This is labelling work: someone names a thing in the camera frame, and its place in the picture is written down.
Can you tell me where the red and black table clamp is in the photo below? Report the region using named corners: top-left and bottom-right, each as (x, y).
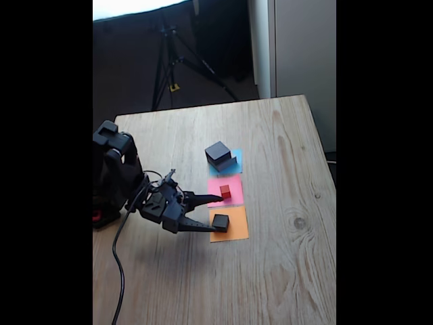
top-left (93, 208), bottom-right (122, 230)

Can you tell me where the orange paper sheet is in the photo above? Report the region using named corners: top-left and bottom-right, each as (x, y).
top-left (209, 205), bottom-right (250, 243)

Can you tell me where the white cabinet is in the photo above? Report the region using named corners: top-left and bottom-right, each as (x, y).
top-left (248, 0), bottom-right (337, 153)

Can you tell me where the pink paper sheet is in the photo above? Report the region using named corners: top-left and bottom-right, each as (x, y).
top-left (206, 174), bottom-right (244, 208)

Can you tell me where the black tripod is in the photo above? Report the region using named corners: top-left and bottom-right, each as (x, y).
top-left (151, 20), bottom-right (240, 111)

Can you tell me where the medium dark foam block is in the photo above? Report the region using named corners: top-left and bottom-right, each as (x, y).
top-left (204, 141), bottom-right (233, 163)

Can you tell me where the black cable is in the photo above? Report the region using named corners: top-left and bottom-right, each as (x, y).
top-left (110, 171), bottom-right (167, 325)

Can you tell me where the large grey foam block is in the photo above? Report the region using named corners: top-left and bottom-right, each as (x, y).
top-left (208, 156), bottom-right (238, 173)

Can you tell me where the blue paper sheet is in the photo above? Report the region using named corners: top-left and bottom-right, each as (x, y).
top-left (208, 148), bottom-right (244, 177)

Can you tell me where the small black foam block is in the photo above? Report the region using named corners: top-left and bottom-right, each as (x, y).
top-left (212, 214), bottom-right (231, 234)

